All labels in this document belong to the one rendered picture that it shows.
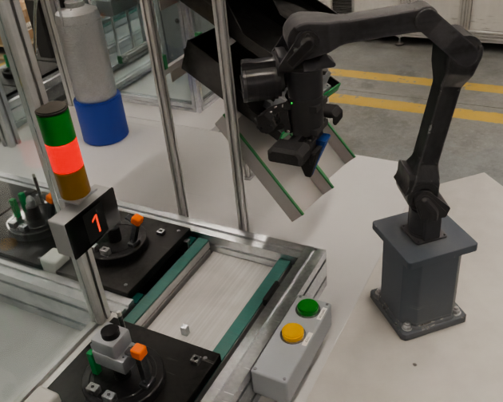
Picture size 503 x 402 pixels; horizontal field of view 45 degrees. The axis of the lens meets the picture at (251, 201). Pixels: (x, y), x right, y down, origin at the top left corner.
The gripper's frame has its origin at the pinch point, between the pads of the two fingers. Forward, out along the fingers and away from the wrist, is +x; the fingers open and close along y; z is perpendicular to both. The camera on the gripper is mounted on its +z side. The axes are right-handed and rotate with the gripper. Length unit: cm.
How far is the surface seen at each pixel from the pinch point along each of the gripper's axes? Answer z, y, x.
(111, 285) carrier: 38, 16, 28
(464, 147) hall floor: 9, -242, 125
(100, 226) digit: 28.9, 23.3, 6.1
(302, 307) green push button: -0.9, 7.4, 28.2
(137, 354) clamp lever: 14.0, 36.4, 18.0
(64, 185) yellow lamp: 30.9, 26.4, -3.7
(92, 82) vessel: 95, -50, 17
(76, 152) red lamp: 29.1, 23.8, -8.7
